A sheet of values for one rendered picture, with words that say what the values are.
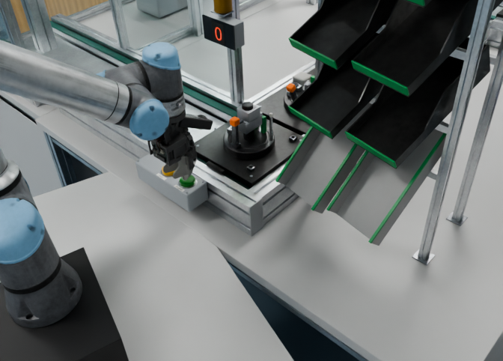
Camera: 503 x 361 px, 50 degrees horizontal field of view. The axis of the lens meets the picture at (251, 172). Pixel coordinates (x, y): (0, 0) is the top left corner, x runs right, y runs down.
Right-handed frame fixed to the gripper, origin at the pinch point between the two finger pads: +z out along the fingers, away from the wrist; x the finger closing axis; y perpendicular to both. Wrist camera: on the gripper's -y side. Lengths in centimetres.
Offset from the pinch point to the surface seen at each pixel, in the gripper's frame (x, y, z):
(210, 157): -2.0, -10.1, 1.9
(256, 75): -36, -64, 13
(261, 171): 12.1, -14.7, 1.9
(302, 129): 8.8, -35.7, 1.9
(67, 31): -106, -32, 4
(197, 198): 3.5, 0.4, 6.1
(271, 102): -7.6, -41.0, 1.9
